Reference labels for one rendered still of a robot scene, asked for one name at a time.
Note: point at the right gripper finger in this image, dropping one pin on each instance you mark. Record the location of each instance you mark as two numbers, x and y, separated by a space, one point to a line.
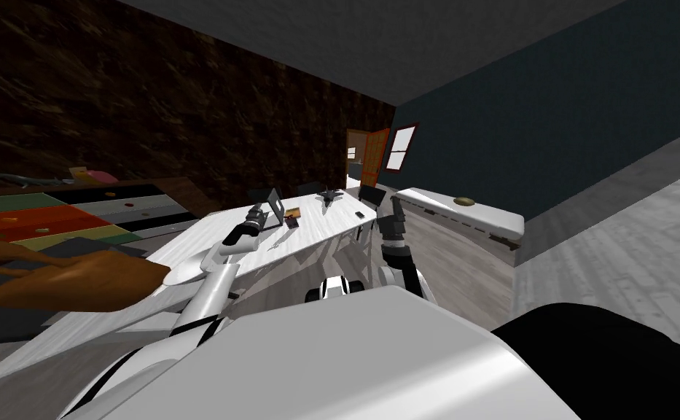
397 207

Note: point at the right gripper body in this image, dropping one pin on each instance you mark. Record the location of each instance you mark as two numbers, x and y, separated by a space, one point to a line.
391 224

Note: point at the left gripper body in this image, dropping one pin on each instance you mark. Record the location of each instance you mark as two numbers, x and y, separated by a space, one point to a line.
255 219

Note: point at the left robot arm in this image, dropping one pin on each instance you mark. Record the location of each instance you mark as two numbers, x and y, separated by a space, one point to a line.
211 291

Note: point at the grey open laptop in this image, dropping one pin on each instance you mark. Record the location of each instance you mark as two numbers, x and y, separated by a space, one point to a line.
276 209

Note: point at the dark chair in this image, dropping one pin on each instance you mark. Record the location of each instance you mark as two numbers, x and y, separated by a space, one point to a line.
310 188
372 196
264 193

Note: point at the orange door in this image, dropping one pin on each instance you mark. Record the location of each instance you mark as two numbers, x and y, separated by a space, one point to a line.
374 157

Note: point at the red framed window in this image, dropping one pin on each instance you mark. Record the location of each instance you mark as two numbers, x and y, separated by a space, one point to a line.
401 148

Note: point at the white wooden table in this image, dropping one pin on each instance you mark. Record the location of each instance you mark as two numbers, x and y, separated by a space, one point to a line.
316 227

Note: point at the grey toy plane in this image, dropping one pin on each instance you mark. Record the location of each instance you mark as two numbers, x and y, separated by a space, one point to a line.
329 198

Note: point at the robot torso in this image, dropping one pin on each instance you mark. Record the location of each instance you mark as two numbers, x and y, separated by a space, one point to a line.
339 361

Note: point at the brown rounded shape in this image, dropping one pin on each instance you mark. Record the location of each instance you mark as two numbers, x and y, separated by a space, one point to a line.
83 283

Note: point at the dresser with coloured drawers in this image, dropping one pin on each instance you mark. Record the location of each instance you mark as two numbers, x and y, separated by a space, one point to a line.
54 221

